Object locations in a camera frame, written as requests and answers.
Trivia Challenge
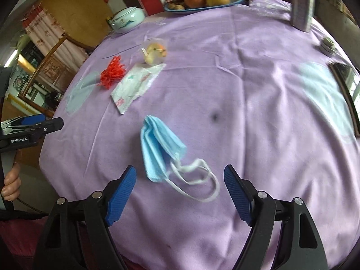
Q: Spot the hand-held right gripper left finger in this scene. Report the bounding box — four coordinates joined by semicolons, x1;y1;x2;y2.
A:
34;165;137;270

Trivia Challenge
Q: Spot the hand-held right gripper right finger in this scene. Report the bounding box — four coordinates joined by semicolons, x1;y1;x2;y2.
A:
223;164;328;270

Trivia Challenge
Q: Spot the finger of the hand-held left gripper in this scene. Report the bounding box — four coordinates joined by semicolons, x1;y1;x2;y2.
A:
1;114;46;132
29;117;64;140

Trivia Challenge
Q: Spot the blue face mask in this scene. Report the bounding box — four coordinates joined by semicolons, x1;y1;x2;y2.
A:
141;115;220;202

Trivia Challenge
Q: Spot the person's left hand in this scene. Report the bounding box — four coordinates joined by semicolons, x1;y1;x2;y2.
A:
0;164;21;201

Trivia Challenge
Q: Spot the carved wooden armchair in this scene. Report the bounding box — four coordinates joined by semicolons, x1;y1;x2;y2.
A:
18;32;96;119

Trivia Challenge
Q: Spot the red foam fruit net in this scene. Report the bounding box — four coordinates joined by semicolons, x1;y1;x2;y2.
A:
97;56;127;90

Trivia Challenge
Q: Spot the floral pink curtain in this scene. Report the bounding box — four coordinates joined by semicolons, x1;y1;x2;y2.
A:
21;1;88;65

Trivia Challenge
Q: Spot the white printed tissue packet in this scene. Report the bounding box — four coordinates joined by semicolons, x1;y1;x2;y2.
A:
110;63;167;116

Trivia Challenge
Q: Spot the clear plastic jelly cup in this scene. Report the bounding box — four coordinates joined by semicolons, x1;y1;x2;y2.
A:
141;37;169;66

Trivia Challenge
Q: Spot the pale ceramic lidded jar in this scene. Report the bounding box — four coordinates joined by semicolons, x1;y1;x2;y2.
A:
111;6;146;34

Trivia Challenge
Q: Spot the small white cap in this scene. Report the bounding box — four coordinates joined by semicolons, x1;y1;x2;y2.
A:
321;37;337;55

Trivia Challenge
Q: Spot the blue oval fruit plate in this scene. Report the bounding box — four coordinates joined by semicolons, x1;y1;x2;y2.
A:
164;0;244;13

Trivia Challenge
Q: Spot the grey metal box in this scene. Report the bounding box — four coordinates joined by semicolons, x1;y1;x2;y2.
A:
290;0;315;32

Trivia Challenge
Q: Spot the black cable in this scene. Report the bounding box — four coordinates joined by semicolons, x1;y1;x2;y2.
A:
13;198;51;220

